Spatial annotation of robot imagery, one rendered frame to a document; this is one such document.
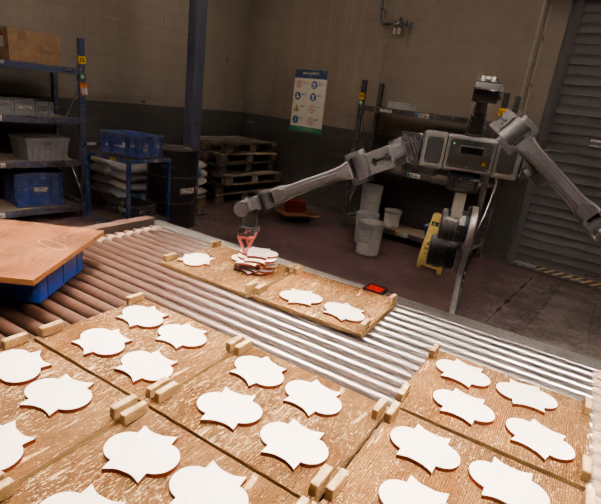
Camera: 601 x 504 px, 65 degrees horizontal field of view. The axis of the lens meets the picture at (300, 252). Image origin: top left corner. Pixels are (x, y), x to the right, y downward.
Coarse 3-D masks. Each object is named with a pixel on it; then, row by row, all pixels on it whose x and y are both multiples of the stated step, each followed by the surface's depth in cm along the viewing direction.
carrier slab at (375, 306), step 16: (304, 272) 188; (272, 288) 169; (288, 288) 171; (304, 288) 172; (320, 288) 174; (336, 288) 176; (352, 288) 178; (272, 304) 158; (320, 304) 161; (352, 304) 164; (368, 304) 166; (384, 304) 167; (320, 320) 150; (336, 320) 150
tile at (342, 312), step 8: (328, 304) 159; (336, 304) 160; (344, 304) 161; (328, 312) 153; (336, 312) 154; (344, 312) 154; (352, 312) 155; (360, 312) 156; (344, 320) 150; (352, 320) 150; (360, 320) 150
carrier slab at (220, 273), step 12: (204, 252) 196; (216, 252) 198; (228, 252) 200; (168, 264) 179; (180, 264) 180; (216, 264) 185; (228, 264) 186; (192, 276) 173; (204, 276) 172; (216, 276) 173; (228, 276) 175; (240, 276) 176; (252, 276) 177; (264, 276) 179; (276, 276) 180; (228, 288) 165; (240, 288) 165
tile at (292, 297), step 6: (282, 294) 162; (288, 294) 163; (294, 294) 164; (300, 294) 164; (306, 294) 165; (312, 294) 166; (288, 300) 159; (294, 300) 159; (300, 300) 159; (306, 300) 160; (312, 300) 161; (318, 300) 161; (306, 306) 157
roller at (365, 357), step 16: (112, 256) 185; (144, 272) 176; (160, 272) 175; (192, 288) 165; (224, 304) 158; (240, 304) 157; (272, 320) 149; (304, 336) 143; (320, 336) 142; (352, 352) 136; (384, 368) 131; (400, 368) 130; (592, 448) 108
